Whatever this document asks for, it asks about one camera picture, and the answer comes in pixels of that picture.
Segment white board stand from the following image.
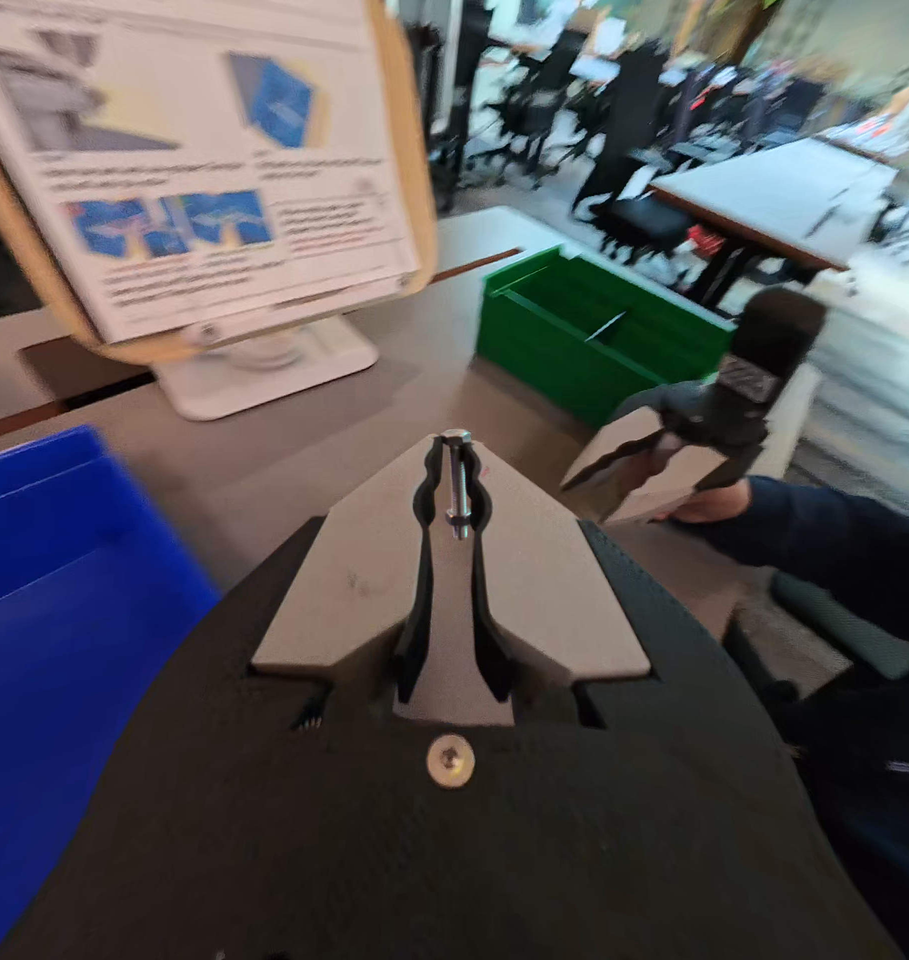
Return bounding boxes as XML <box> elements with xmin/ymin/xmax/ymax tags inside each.
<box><xmin>153</xmin><ymin>315</ymin><xmax>382</xmax><ymax>423</ymax></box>

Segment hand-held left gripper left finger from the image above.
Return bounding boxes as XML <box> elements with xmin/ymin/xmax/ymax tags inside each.
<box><xmin>250</xmin><ymin>435</ymin><xmax>446</xmax><ymax>706</ymax></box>

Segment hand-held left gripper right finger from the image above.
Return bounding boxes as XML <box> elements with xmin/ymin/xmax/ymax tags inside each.
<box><xmin>464</xmin><ymin>438</ymin><xmax>652</xmax><ymax>704</ymax></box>

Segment blue plastic bin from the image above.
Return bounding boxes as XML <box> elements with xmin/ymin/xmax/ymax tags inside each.
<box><xmin>0</xmin><ymin>423</ymin><xmax>225</xmax><ymax>960</ymax></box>

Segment long white office desk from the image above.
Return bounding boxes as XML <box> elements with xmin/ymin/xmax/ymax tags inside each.
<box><xmin>648</xmin><ymin>136</ymin><xmax>901</xmax><ymax>273</ymax></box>

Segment person's dark clothing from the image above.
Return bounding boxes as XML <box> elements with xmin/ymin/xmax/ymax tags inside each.
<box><xmin>724</xmin><ymin>637</ymin><xmax>909</xmax><ymax>960</ymax></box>

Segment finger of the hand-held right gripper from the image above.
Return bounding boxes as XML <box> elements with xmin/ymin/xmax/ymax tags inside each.
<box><xmin>559</xmin><ymin>411</ymin><xmax>679</xmax><ymax>493</ymax></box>
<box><xmin>599</xmin><ymin>446</ymin><xmax>729</xmax><ymax>525</ymax></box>

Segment instruction sheet on stand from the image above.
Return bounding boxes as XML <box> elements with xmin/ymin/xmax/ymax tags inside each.
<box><xmin>0</xmin><ymin>0</ymin><xmax>441</xmax><ymax>366</ymax></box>

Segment green plastic bin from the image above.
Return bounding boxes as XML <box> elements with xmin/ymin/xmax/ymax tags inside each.
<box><xmin>475</xmin><ymin>246</ymin><xmax>738</xmax><ymax>430</ymax></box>

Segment group of black office chairs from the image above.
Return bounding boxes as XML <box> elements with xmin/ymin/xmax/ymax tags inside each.
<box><xmin>424</xmin><ymin>0</ymin><xmax>909</xmax><ymax>301</ymax></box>

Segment printed instruction sheet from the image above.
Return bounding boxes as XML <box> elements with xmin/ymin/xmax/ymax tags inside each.
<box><xmin>0</xmin><ymin>0</ymin><xmax>423</xmax><ymax>346</ymax></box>

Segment steel hex bolt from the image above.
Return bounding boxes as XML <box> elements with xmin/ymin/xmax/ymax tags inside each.
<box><xmin>441</xmin><ymin>429</ymin><xmax>474</xmax><ymax>541</ymax></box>

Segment person's right hand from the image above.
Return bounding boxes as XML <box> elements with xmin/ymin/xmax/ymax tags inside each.
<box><xmin>649</xmin><ymin>478</ymin><xmax>753</xmax><ymax>526</ymax></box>

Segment person's right forearm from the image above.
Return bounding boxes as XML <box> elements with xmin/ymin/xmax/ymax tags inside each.
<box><xmin>679</xmin><ymin>474</ymin><xmax>909</xmax><ymax>650</ymax></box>

